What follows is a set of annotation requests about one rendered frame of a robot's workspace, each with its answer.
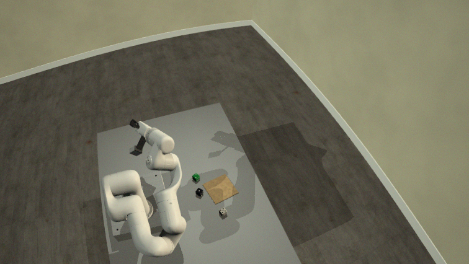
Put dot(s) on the tan mottled mat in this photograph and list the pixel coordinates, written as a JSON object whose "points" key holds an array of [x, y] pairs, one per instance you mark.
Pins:
{"points": [[220, 188]]}

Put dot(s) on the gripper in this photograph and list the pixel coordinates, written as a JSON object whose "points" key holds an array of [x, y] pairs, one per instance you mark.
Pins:
{"points": [[140, 127]]}

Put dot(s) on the white die with black pips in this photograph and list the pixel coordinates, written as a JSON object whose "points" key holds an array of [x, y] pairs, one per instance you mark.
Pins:
{"points": [[223, 211]]}

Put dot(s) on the green die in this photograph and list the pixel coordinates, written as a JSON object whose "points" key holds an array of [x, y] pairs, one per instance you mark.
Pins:
{"points": [[196, 177]]}

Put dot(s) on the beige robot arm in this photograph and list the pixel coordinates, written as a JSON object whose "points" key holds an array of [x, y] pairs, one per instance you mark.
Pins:
{"points": [[134, 207]]}

